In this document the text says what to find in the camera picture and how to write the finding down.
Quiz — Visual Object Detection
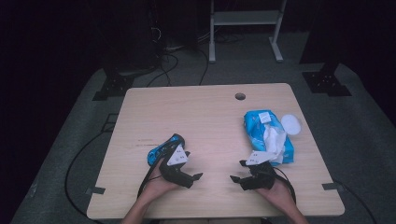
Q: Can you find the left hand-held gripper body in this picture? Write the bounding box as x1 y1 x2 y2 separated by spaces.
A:
158 144 194 189

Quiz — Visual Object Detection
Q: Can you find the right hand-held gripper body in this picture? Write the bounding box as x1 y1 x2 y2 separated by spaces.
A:
239 150 277 191

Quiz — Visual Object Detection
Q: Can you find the person's left hand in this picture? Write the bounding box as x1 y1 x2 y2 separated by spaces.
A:
137 158 184 204

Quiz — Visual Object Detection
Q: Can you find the hand-held gripper cable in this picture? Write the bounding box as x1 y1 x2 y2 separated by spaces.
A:
273 167 297 205
137 161 163 199

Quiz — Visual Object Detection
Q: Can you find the black floor cable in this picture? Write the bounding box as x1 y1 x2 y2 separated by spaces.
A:
146 52 180 88
198 48 210 87
64 129 110 223
333 179 378 224

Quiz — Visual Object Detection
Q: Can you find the person's right hand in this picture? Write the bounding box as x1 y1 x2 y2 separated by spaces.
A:
254 177 296 209

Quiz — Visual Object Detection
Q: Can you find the dark cabinet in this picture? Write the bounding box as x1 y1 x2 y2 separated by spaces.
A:
102 0 163 73

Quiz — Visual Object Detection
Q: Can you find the left hand-held gripper cable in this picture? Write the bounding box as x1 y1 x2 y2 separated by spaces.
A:
137 161 163 199

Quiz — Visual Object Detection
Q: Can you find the white plastic lid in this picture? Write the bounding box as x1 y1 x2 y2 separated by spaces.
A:
279 113 303 136

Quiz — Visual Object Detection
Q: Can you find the grey tape piece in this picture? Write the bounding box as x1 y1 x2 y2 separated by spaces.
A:
321 182 346 191
85 186 106 196

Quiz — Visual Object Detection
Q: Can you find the black stand base plate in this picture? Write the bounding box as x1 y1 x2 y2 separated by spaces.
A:
302 62 353 98
92 72 135 102

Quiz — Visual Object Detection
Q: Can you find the white metal stand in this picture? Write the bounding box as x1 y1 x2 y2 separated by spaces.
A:
208 0 288 63

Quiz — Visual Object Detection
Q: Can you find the blue wet wipes pack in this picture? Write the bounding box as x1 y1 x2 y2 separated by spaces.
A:
243 109 295 167

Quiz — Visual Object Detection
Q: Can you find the right hand-held gripper cable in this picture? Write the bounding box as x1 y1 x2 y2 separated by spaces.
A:
273 167 297 205

